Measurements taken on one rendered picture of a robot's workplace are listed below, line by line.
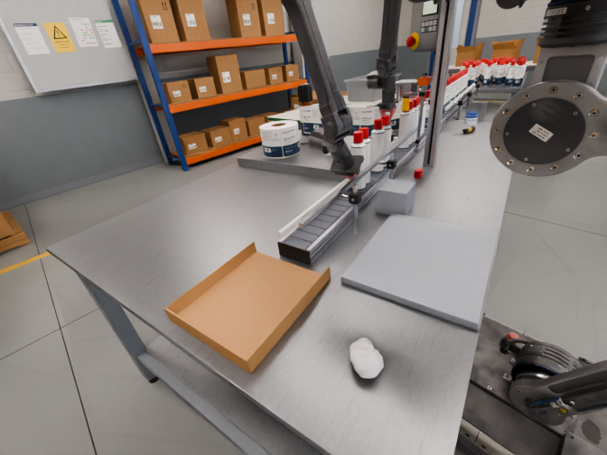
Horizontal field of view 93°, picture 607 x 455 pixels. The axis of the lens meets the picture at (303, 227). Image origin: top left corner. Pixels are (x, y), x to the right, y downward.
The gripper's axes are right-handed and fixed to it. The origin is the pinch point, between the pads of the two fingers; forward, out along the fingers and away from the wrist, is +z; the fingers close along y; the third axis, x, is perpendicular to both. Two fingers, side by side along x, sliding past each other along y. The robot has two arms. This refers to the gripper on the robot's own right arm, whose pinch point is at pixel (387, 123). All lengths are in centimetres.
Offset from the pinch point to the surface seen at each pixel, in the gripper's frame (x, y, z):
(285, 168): -38, 31, 16
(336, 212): 9, 64, 14
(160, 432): -47, 127, 103
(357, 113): -19.0, -7.7, -2.8
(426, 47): 14.2, -1.3, -28.6
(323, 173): -16.6, 31.2, 15.8
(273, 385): 25, 117, 20
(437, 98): 21.1, 1.3, -10.2
